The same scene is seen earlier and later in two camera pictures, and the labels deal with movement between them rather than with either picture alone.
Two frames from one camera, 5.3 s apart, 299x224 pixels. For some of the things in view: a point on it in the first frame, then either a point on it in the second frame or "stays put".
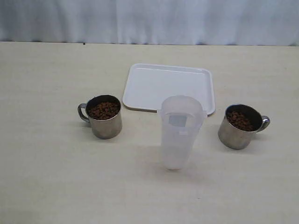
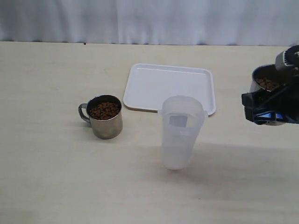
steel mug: x=103 y=112 stays put
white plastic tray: x=147 y=86 stays put
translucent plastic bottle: x=181 y=116 stays put
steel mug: x=239 y=124 to x=266 y=77
